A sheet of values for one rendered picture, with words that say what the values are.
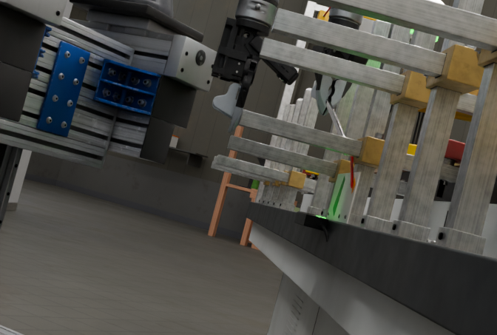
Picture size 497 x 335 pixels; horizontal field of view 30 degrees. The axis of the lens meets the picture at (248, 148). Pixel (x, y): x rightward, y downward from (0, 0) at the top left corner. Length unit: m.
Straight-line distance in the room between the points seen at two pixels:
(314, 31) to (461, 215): 0.35
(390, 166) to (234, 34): 0.42
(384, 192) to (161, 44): 0.65
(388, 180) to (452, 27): 0.56
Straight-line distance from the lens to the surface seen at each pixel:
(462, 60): 1.29
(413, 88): 1.53
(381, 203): 1.58
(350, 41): 1.29
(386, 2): 1.05
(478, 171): 1.10
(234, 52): 1.76
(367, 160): 1.76
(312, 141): 1.78
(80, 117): 1.92
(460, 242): 1.09
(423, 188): 1.34
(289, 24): 1.29
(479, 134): 1.10
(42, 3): 1.63
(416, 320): 1.21
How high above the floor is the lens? 0.69
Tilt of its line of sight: 3 degrees up
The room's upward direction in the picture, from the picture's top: 15 degrees clockwise
